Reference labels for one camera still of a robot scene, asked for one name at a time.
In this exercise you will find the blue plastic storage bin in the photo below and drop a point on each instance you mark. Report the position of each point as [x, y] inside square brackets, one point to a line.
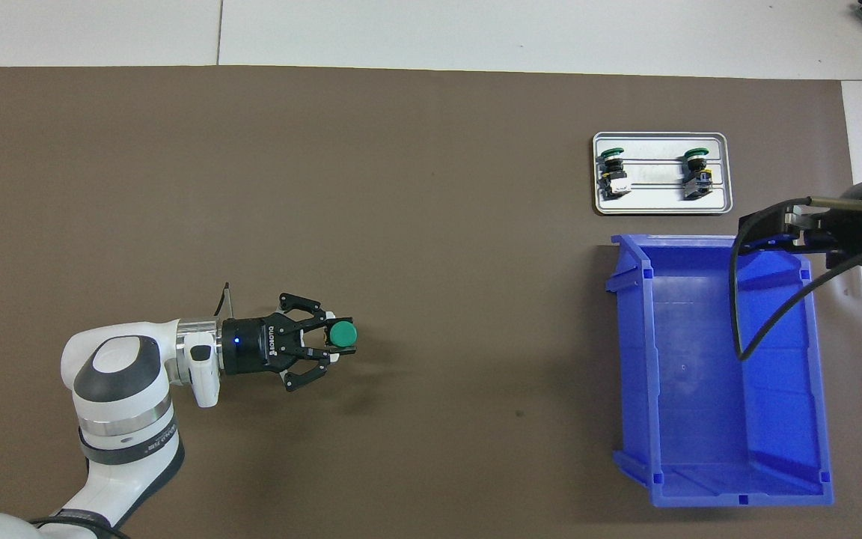
[700, 389]

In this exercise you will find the green push button, white base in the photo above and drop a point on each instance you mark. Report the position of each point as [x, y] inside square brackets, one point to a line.
[614, 178]

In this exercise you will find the brown table mat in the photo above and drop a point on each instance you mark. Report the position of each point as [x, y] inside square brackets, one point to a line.
[438, 224]

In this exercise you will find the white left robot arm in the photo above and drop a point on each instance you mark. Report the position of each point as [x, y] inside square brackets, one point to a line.
[124, 419]

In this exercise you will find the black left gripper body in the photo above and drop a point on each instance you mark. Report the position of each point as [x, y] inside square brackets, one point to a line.
[251, 346]

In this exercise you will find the green push button switch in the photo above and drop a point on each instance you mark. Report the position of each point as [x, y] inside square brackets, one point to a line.
[343, 335]
[697, 180]

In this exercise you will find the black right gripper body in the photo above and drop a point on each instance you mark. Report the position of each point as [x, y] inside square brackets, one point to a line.
[857, 232]

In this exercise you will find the grey metal tray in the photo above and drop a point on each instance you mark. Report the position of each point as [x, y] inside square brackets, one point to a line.
[655, 187]

